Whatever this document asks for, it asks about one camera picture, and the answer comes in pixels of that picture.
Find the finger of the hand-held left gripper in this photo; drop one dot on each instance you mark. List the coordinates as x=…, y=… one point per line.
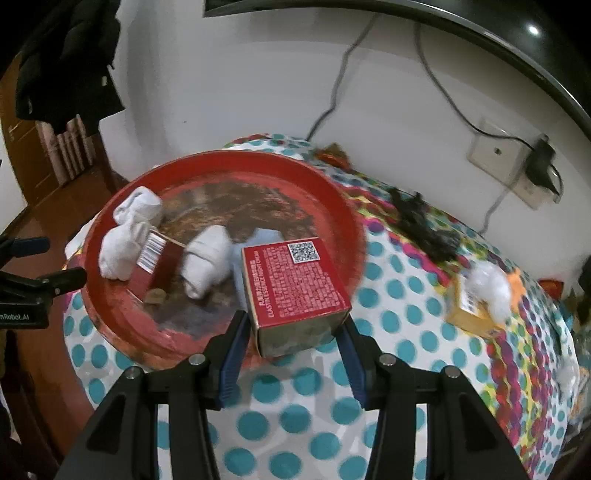
x=27, y=245
x=55, y=280

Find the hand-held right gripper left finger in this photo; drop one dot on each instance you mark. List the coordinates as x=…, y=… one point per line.
x=231, y=364

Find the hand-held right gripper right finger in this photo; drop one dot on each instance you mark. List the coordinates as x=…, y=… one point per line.
x=358, y=374

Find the large white sock roll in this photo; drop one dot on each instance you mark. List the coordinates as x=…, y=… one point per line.
x=120, y=251

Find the red box with square code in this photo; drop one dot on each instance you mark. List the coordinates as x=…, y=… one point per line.
x=295, y=286

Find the red box with barcode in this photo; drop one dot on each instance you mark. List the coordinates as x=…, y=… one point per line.
x=161, y=265

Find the small white sock roll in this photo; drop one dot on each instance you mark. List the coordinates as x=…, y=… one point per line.
x=138, y=203

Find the yellow medicine box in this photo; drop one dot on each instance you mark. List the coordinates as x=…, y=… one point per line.
x=471, y=314

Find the blue sock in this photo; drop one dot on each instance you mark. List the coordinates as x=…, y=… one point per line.
x=258, y=236

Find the black plastic bag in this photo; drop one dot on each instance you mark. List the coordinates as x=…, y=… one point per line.
x=425, y=230

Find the red round tray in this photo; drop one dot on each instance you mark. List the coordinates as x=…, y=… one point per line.
x=258, y=194

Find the orange rubber toy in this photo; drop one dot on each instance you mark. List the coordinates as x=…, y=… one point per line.
x=517, y=284

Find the colourful dotted tablecloth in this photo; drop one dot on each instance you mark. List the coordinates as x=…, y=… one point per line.
x=406, y=318

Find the wooden chair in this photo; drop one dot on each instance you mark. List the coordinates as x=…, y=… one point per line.
x=69, y=147

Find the black jacket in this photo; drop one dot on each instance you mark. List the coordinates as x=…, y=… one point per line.
x=69, y=60

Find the red snack wrapper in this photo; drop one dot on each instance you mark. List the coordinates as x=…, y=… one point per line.
x=551, y=286

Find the orange brown snack wrapper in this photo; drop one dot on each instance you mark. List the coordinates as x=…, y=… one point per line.
x=332, y=154

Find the black plug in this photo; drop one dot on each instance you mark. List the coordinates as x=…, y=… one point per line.
x=556, y=182

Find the black power adapter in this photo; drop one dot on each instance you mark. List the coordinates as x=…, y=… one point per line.
x=540, y=159

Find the white wall outlet plate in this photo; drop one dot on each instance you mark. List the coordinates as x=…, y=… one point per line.
x=494, y=152

